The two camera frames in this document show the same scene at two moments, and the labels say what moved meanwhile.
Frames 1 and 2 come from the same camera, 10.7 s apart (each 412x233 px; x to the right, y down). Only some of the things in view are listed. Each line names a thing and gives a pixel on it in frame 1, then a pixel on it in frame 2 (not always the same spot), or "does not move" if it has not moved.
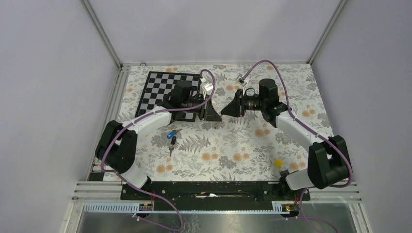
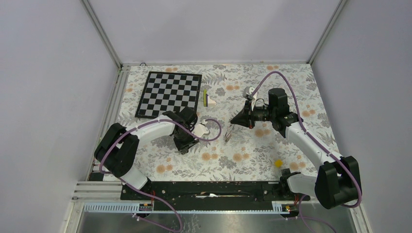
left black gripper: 213,115 -> 183,147
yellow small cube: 278,163 does not move
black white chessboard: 158,84 does not move
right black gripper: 237,108 -> 246,117
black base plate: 214,196 does not move
